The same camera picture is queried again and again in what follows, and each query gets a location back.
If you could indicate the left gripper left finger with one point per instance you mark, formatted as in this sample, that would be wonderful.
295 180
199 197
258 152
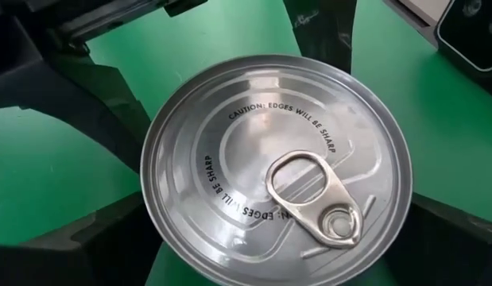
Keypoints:
70 262

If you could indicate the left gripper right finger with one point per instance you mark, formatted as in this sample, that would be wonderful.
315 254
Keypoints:
452 254

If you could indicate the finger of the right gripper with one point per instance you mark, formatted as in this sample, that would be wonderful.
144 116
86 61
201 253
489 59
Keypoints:
321 28
70 87

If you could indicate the silver lid blue label can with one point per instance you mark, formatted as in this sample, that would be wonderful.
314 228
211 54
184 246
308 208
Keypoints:
249 159

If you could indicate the green table mat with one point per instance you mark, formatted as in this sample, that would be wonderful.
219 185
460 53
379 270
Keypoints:
428 139

